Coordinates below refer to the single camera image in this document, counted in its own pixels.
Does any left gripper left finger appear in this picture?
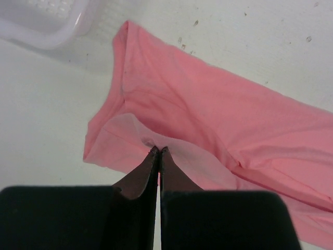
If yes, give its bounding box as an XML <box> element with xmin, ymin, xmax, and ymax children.
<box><xmin>1</xmin><ymin>147</ymin><xmax>159</xmax><ymax>249</ymax></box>

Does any pink t shirt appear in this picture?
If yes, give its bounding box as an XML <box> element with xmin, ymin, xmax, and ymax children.
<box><xmin>83</xmin><ymin>21</ymin><xmax>332</xmax><ymax>249</ymax></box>

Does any white plastic basket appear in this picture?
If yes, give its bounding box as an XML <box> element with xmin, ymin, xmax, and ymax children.
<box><xmin>1</xmin><ymin>0</ymin><xmax>100</xmax><ymax>50</ymax></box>

